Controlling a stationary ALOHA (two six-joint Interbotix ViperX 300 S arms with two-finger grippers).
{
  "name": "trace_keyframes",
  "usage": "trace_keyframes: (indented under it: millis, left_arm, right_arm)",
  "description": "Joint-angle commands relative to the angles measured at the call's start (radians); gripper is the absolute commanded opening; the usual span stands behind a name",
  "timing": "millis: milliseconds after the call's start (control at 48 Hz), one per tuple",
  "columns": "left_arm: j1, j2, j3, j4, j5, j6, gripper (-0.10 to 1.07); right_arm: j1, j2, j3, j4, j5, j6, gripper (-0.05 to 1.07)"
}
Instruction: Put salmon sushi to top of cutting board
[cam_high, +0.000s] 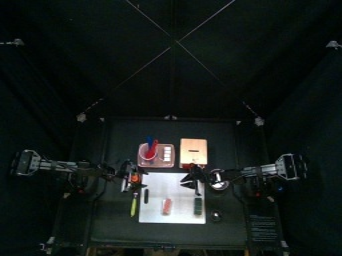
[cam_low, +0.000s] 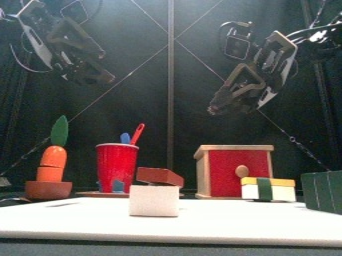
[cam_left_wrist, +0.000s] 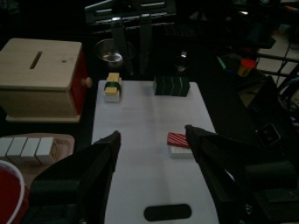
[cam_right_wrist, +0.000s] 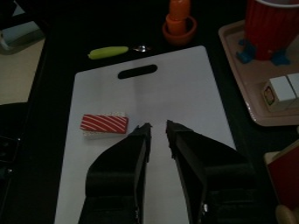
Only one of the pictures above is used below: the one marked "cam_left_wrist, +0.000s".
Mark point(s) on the salmon sushi toy red striped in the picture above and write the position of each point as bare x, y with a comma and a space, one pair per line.
177, 141

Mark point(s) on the black box with socket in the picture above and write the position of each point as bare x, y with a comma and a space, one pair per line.
269, 134

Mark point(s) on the red plastic cup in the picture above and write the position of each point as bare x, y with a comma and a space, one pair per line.
10, 192

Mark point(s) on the white rectangular block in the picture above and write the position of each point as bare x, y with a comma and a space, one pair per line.
17, 148
45, 149
5, 147
30, 149

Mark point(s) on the yellow bottle with red cap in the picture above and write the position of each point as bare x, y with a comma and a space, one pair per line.
246, 67

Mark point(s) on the pink plastic tray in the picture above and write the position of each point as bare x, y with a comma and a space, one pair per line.
65, 143

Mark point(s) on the wooden box with slot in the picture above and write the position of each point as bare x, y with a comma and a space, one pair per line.
37, 73

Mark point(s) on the white plastic cutting board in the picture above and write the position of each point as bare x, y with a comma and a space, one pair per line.
147, 122

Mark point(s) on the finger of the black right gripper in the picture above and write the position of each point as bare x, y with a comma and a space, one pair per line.
145, 43
122, 46

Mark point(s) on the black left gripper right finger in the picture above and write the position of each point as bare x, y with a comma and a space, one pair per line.
241, 186

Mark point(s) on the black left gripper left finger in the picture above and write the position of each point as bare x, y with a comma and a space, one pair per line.
74, 180

